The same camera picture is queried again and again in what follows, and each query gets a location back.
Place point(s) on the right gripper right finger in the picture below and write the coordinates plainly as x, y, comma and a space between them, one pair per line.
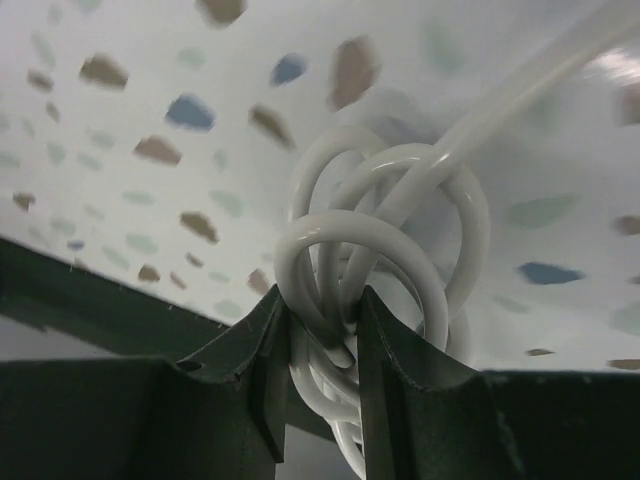
427, 416

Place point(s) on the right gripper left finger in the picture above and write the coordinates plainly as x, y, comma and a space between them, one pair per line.
218, 413

